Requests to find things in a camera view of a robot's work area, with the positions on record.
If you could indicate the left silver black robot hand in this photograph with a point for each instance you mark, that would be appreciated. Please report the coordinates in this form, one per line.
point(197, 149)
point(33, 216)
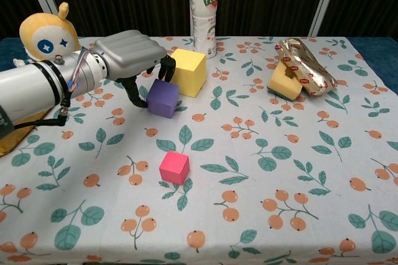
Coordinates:
point(130, 53)

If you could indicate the purple cube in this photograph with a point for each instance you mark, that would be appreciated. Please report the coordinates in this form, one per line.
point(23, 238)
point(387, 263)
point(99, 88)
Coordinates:
point(163, 100)

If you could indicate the small pink foam cube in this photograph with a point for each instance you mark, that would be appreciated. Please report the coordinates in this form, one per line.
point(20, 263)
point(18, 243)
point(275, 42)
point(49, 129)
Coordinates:
point(173, 168)

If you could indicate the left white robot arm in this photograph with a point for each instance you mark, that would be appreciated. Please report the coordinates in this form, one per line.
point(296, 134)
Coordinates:
point(34, 87)

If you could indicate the large yellow foam cube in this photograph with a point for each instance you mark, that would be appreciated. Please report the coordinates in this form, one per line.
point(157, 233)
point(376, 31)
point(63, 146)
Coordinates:
point(189, 72)

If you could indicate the white drink bottle yellow cap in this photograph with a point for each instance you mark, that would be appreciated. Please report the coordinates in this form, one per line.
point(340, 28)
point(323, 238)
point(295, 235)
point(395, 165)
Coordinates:
point(203, 19)

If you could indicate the orange plush toy striped shirt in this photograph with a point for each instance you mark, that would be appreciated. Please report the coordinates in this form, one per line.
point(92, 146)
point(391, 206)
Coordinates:
point(46, 38)

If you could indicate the long gold snack pack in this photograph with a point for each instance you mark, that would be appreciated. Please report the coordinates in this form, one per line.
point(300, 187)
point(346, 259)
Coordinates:
point(12, 140)

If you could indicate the yellow sponge block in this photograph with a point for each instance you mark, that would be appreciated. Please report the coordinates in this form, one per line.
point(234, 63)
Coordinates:
point(281, 84)

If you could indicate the floral print tablecloth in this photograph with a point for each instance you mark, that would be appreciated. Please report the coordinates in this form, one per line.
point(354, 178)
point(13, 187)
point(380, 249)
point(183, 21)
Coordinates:
point(248, 168)

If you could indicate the gold foil packet red logos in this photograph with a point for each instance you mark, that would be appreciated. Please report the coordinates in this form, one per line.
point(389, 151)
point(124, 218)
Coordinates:
point(306, 66)

